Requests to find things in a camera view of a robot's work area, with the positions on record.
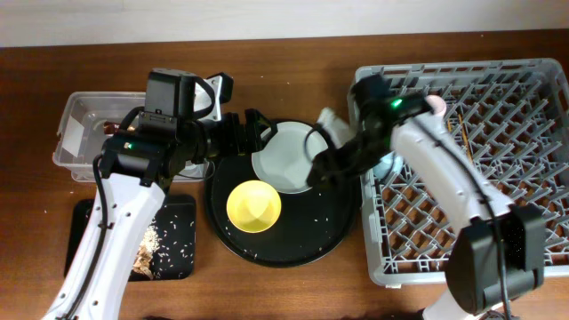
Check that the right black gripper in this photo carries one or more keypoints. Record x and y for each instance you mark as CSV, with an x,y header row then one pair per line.
x,y
345,151

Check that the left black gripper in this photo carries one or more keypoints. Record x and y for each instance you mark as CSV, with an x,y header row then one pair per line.
x,y
240,133

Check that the blue plastic cup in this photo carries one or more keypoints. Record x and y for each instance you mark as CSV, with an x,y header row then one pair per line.
x,y
391,162

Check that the grey round plate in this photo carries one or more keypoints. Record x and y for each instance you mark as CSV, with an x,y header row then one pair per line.
x,y
283,163

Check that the pink plastic cup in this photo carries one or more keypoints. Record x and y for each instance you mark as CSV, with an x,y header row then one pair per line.
x,y
437,104

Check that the yellow plastic bowl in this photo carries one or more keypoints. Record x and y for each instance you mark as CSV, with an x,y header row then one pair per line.
x,y
253,206

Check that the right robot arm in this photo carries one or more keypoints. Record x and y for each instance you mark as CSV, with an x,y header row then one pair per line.
x,y
498,254

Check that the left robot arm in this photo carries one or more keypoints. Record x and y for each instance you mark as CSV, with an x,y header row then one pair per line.
x,y
133,173

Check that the grey dishwasher rack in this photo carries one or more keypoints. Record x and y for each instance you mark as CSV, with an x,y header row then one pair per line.
x,y
516,118

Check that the rice and nutshell waste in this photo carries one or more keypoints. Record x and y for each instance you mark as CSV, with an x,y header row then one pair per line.
x,y
149,251

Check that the black rectangular tray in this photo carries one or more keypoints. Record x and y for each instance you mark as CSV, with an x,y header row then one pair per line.
x,y
178,240

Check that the clear plastic bin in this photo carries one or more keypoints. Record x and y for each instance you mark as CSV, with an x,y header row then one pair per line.
x,y
82,128

